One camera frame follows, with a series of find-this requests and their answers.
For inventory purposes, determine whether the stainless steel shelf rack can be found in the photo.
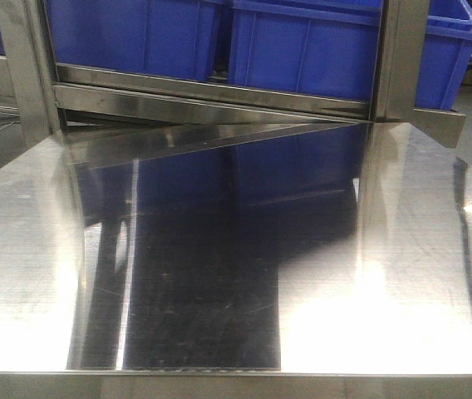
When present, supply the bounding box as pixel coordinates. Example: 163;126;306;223
0;1;465;148

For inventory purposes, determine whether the blue plastic bin left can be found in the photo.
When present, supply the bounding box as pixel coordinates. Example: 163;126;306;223
46;1;227;81

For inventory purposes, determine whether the blue plastic bin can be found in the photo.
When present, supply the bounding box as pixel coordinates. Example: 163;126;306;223
228;1;381;101
415;1;472;111
46;1;227;81

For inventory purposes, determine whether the blue plastic bin middle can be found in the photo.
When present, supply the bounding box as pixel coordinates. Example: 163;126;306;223
228;1;381;101

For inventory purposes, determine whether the blue plastic bin right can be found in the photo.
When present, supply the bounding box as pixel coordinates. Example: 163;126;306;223
415;1;472;111

